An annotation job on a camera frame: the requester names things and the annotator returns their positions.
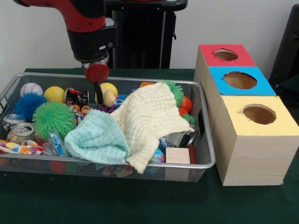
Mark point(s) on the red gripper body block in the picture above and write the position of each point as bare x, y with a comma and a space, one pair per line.
96, 72

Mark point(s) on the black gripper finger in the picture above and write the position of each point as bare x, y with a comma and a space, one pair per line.
98, 92

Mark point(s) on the pale yellow duck toy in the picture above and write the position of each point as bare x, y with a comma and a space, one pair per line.
109, 99

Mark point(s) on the mint green waffle cloth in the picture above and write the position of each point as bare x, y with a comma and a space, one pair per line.
98, 137

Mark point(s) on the cream yellow waffle cloth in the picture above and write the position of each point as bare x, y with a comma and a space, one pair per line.
156, 119

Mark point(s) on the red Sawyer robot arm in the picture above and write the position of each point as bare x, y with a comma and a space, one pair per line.
86, 28

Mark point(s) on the clear mesh bin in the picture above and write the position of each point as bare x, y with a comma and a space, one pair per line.
205, 154

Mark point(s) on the wooden box with three holes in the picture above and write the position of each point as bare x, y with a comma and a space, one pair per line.
252, 149

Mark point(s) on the yellow tennis ball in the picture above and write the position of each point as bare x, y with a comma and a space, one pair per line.
112, 87

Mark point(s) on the black red drink can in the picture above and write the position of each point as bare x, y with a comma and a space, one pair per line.
77, 97

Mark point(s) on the smooth yellow ball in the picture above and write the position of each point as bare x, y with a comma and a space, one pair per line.
54, 94

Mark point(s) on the large green fuzzy ball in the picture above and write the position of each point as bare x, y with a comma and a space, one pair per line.
54, 120

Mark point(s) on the white baseball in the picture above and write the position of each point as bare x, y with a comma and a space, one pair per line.
31, 89

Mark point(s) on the blue fuzzy ball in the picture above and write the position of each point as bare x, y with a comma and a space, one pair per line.
28, 105

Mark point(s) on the green spiky ball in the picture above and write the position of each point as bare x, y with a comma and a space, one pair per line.
175, 91

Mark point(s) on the tan drink can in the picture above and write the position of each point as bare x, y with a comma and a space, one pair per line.
21, 133

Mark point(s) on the red ball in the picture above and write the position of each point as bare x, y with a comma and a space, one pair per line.
187, 103

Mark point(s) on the silver drink can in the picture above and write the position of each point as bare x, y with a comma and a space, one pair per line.
11, 121

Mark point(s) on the colourful polka dot fabric toy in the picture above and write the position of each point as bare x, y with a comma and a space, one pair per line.
21, 149

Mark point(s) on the silver black metal can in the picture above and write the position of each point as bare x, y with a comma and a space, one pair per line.
186, 137

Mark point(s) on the pale wooden cube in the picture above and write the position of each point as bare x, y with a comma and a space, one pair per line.
178, 156

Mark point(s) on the dark green table cloth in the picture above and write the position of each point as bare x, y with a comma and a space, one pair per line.
140, 200

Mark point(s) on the black equipment stand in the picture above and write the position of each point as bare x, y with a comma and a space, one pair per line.
287, 46

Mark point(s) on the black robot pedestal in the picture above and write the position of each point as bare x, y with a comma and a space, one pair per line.
145, 37

